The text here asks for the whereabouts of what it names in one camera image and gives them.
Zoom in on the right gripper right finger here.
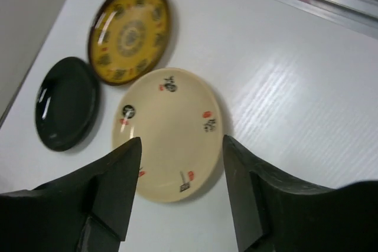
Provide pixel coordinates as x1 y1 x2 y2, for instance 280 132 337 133
223 135 377 251

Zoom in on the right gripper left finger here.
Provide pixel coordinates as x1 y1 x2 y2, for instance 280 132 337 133
1 138 142 251

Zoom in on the cream plate with black print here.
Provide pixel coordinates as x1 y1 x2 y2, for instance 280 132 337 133
112 68 224 203

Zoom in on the yellow and brown patterned plate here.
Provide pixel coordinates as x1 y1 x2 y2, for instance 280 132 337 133
87 0 172 86

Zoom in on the black round plate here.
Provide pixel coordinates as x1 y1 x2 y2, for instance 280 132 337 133
35 57 100 152

